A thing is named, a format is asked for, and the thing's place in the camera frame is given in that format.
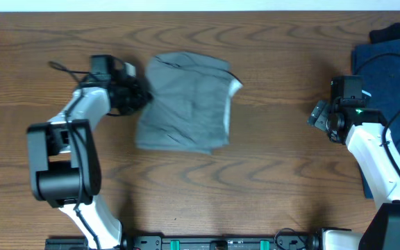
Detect grey shorts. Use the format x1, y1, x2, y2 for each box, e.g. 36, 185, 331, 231
135, 51, 242, 154

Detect black folded garment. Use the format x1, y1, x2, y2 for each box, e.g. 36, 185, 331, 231
369, 22, 400, 44

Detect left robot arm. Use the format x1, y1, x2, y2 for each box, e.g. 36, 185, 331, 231
26, 76, 151, 249

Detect dark blue folded garment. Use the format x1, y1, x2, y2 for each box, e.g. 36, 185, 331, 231
351, 33, 400, 199

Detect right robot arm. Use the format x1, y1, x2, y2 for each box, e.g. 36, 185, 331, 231
308, 101, 400, 249

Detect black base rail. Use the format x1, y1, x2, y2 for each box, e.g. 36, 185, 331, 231
44, 231, 326, 250

